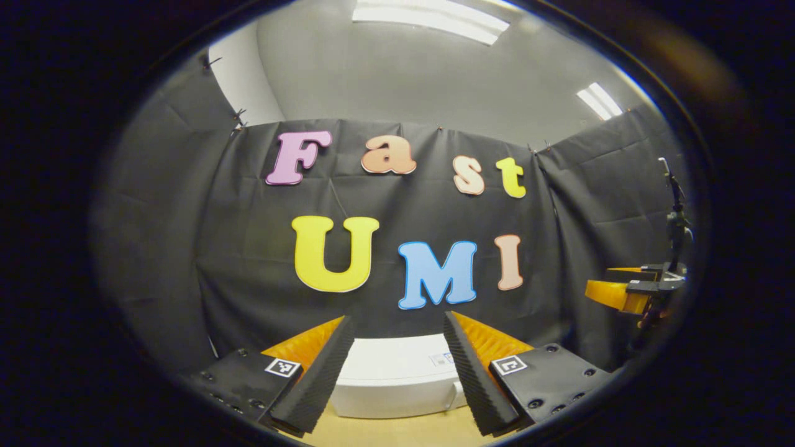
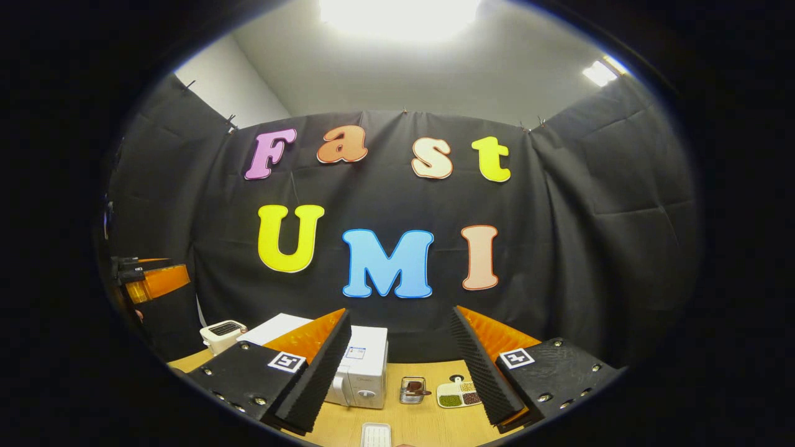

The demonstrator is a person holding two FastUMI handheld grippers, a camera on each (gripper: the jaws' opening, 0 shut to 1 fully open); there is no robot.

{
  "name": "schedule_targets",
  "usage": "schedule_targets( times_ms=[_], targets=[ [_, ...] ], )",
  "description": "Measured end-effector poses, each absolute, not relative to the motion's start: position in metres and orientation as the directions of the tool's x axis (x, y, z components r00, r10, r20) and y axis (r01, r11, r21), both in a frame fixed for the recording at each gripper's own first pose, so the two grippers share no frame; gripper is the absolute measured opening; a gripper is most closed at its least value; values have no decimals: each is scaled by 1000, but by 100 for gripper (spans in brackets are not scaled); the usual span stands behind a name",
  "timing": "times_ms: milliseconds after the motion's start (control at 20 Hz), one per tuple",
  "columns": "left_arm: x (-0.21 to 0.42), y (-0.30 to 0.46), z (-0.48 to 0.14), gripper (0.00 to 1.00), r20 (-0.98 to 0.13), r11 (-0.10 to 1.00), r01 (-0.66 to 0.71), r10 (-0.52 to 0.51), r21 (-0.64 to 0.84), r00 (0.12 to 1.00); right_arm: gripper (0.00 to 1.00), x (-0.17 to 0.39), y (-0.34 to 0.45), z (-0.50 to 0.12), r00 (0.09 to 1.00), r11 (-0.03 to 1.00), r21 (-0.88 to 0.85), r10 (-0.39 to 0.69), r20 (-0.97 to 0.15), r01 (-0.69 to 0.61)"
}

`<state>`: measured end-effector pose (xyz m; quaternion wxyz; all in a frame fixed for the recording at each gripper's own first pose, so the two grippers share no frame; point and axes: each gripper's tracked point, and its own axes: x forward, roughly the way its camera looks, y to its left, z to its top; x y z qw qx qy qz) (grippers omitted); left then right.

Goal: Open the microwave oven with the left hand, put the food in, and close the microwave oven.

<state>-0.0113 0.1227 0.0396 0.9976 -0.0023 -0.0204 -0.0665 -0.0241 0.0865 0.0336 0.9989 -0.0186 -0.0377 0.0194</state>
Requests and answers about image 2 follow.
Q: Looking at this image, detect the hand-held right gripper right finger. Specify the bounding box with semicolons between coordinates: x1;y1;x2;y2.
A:
450;305;625;433

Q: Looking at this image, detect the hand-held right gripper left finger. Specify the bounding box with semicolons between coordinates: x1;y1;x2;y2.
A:
186;309;353;433

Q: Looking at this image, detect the white microwave oven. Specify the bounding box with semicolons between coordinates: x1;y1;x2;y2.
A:
239;312;389;409

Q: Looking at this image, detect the white divided bean plate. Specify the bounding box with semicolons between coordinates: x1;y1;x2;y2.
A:
437;375;483;409

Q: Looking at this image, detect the small white rectangular dish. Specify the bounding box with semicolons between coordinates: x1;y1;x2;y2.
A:
361;423;392;447

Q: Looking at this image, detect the white toaster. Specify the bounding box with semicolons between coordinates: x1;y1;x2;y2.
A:
200;320;248;356

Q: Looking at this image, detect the small ceiling light panel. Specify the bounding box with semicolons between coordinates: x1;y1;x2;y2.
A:
582;56;628;88

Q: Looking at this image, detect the large ceiling light panel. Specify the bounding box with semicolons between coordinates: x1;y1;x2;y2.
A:
320;0;482;41

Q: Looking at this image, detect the metal wire utensil holder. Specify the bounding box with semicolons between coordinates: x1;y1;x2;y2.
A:
399;376;429;405

